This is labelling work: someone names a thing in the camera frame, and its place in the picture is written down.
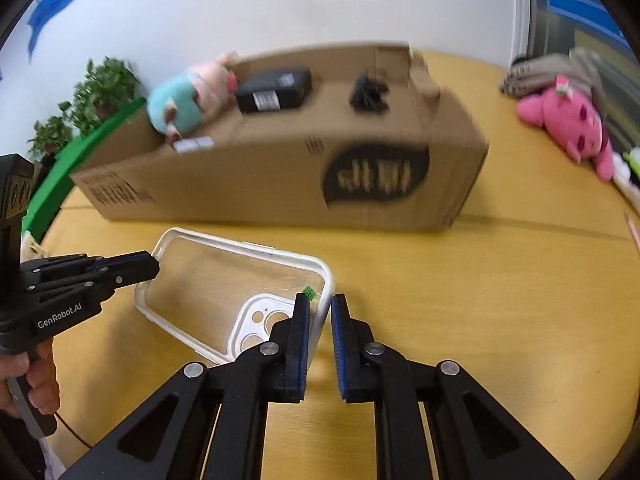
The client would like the blue wave wall decal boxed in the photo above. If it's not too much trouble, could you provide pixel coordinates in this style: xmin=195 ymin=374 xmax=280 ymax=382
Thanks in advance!
xmin=27 ymin=0 xmax=74 ymax=61

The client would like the potted green plant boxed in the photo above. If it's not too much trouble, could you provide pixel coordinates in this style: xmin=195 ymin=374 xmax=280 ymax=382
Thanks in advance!
xmin=58 ymin=56 xmax=140 ymax=136
xmin=28 ymin=115 xmax=74 ymax=157

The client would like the wooden pencil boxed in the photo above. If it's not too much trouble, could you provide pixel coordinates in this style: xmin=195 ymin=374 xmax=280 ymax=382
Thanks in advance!
xmin=624 ymin=212 xmax=640 ymax=252

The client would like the black cable bundle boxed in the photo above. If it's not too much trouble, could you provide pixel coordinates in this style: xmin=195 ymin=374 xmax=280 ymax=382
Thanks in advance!
xmin=348 ymin=72 xmax=392 ymax=115

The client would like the green covered side table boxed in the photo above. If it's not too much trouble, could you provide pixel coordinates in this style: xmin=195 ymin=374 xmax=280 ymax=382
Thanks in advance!
xmin=22 ymin=98 xmax=145 ymax=243

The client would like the grey folded cloth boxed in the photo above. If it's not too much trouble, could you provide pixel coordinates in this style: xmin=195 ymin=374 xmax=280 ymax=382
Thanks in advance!
xmin=499 ymin=47 xmax=606 ymax=114

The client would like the white folding phone stand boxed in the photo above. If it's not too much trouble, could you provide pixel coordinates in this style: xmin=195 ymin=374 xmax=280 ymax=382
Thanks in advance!
xmin=172 ymin=136 xmax=215 ymax=154

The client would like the clear phone case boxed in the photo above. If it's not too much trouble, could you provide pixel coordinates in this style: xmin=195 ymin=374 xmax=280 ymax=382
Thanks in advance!
xmin=134 ymin=226 xmax=335 ymax=365

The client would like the blue glass door banner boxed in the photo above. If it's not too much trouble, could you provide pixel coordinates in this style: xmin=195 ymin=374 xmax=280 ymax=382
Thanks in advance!
xmin=547 ymin=0 xmax=630 ymax=48

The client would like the brown cardboard box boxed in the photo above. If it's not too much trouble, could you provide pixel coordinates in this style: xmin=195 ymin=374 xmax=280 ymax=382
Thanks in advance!
xmin=73 ymin=44 xmax=489 ymax=231

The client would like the operator left hand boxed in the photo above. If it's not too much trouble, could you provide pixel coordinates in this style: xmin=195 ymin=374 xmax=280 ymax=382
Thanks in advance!
xmin=0 ymin=339 xmax=60 ymax=418

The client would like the white green plush toy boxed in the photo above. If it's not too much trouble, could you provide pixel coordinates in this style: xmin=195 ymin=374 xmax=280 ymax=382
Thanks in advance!
xmin=613 ymin=146 xmax=640 ymax=209

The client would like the black product box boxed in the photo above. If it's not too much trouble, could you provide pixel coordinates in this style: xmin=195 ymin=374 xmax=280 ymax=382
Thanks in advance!
xmin=235 ymin=66 xmax=312 ymax=114

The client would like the pink strawberry plush toy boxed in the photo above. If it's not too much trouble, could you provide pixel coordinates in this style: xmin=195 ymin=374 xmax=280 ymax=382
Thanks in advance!
xmin=516 ymin=75 xmax=614 ymax=181

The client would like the pink pig plush toy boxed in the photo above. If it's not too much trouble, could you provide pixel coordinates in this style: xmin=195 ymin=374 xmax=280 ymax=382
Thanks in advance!
xmin=146 ymin=52 xmax=238 ymax=146

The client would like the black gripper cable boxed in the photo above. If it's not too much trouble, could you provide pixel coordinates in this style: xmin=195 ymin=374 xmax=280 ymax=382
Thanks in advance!
xmin=53 ymin=410 xmax=97 ymax=451

